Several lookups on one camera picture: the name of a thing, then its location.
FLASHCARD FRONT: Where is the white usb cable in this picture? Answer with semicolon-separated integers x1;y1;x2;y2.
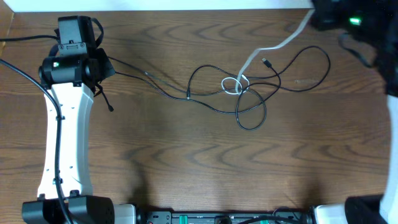
220;8;317;96

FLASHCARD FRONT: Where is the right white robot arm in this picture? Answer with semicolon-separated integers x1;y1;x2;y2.
311;0;397;223

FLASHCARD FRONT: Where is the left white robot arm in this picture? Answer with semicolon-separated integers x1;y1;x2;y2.
22;16;137;223

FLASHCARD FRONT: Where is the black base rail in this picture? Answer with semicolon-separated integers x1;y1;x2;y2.
136;207;316;224

